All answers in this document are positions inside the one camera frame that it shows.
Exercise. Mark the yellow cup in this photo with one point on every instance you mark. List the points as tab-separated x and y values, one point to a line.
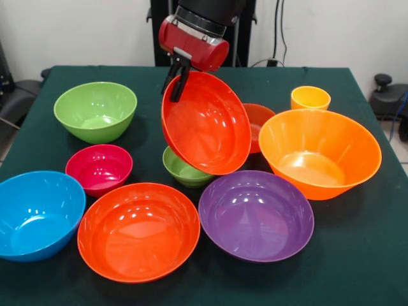
310	97

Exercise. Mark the small red bowl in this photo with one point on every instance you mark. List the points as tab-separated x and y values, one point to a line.
263	121

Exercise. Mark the purple bowl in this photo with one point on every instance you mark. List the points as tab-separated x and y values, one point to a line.
255	220

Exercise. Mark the blue bowl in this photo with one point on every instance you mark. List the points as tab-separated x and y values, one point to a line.
35	220

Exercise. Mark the large orange bowl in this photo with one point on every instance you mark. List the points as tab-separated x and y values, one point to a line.
318	150

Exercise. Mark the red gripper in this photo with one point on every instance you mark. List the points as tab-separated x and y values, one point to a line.
194	48

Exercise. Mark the small green bowl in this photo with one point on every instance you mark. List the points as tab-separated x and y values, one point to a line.
181	173

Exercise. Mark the pink bowl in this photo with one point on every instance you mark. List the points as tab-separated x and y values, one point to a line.
99	169

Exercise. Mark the black device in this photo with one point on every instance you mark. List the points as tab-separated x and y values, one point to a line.
4	73

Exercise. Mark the large red bowl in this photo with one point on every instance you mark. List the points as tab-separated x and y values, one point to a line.
138	236
207	127

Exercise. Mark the dark green table cloth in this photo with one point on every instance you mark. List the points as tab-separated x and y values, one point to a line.
159	127

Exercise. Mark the large green bowl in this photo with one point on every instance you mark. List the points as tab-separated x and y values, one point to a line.
95	108

